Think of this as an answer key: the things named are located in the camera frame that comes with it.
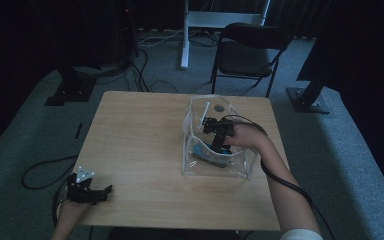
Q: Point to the black folding chair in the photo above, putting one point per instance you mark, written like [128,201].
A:
[243,60]

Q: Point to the person's dark clothing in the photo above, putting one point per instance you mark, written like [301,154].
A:
[173,234]

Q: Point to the person's right hand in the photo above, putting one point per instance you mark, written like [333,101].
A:
[248,136]

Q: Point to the black stand with base plate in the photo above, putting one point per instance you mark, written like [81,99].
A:
[71,88]
[308,100]

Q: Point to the person's left hand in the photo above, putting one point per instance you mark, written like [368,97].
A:
[70,213]

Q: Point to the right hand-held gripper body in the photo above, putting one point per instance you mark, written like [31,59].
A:
[225,126]

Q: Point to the white metal desk frame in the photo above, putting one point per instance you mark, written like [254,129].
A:
[213,19]

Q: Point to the blue toy car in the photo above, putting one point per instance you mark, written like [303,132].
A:
[206,155]

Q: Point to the small black floor strip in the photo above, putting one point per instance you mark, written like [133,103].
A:
[78,130]

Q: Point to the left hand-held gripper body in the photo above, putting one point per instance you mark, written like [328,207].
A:
[80,193]

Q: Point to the person's white sleeve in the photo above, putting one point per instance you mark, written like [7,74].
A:
[301,235]

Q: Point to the clear plastic bag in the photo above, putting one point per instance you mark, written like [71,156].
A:
[240,166]

